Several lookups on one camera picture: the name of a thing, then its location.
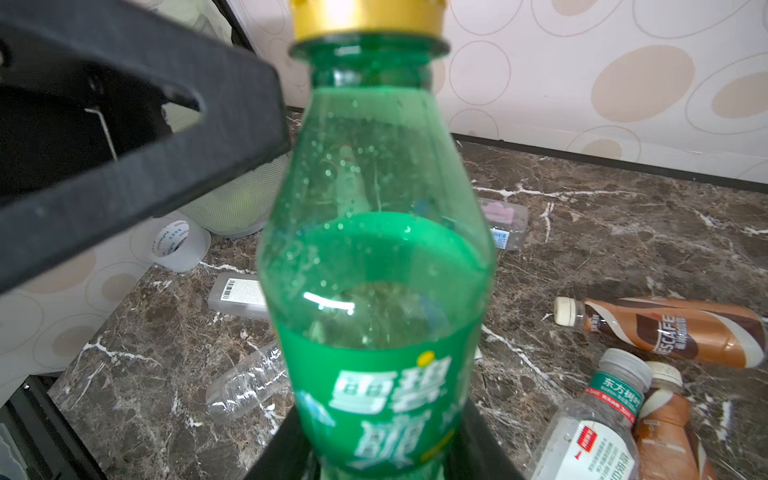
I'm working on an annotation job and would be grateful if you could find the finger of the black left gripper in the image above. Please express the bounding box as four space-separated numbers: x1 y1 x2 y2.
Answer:
1 1 290 291

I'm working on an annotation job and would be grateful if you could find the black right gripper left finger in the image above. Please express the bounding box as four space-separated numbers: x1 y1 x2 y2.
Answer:
243 407 312 480

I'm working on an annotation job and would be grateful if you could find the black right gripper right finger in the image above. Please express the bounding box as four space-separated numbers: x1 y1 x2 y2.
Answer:
455 401 524 480

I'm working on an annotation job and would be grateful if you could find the green Sprite bottle yellow cap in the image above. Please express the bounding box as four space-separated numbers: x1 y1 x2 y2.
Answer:
257 1 496 479

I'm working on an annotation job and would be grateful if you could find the brown Nescafe bottle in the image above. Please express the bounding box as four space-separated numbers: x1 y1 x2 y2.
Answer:
633 361 717 480
554 297 767 368

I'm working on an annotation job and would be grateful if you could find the grey mesh waste bin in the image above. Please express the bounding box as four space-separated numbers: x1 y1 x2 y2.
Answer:
180 154 290 238

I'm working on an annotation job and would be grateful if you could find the green plastic bin liner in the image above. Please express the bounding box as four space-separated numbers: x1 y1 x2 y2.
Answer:
134 0 232 45

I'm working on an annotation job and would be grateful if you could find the small clear bottle blue label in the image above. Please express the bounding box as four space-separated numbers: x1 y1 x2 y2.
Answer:
206 341 289 424

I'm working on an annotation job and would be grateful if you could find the clear bottle green label grey cap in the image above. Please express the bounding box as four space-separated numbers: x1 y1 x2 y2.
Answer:
524 348 652 480

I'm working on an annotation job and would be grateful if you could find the flat clear bottle white cap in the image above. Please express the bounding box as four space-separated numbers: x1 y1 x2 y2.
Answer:
207 272 270 321

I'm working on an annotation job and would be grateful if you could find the clear bottle pink label blue cap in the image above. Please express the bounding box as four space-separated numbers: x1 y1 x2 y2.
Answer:
478 198 529 251

